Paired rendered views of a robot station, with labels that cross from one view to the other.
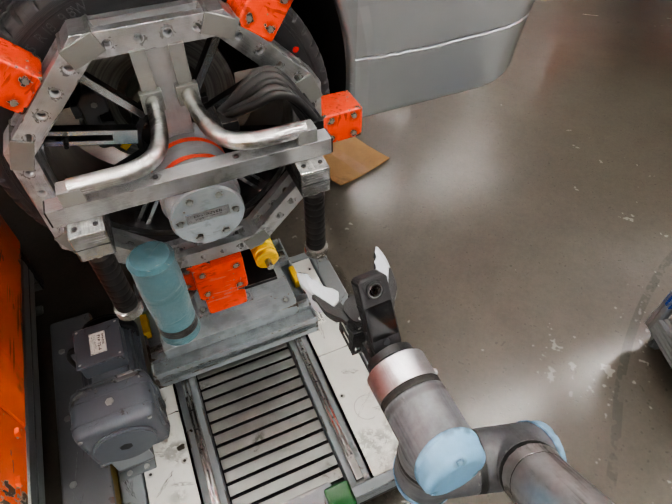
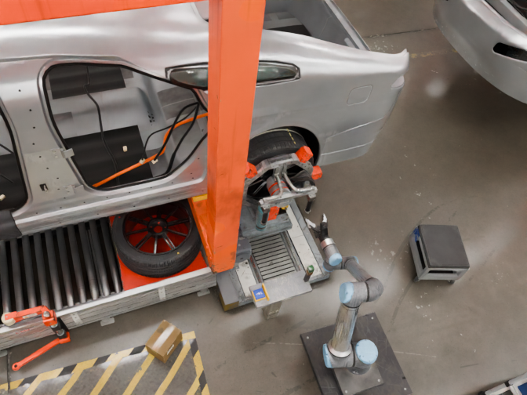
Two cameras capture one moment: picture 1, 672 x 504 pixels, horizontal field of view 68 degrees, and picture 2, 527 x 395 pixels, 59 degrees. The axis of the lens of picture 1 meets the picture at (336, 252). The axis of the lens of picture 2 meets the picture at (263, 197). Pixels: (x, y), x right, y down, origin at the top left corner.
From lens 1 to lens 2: 2.50 m
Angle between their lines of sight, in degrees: 7
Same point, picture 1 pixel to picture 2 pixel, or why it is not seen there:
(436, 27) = (345, 146)
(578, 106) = (412, 132)
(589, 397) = (383, 261)
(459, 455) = (337, 257)
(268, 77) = (305, 175)
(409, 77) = (336, 157)
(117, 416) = (242, 249)
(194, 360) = (251, 235)
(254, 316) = (272, 222)
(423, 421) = (331, 251)
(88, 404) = not seen: hidden behind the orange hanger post
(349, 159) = not seen: hidden behind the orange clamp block
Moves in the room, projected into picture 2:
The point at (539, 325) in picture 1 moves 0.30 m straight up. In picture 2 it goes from (372, 234) to (382, 217)
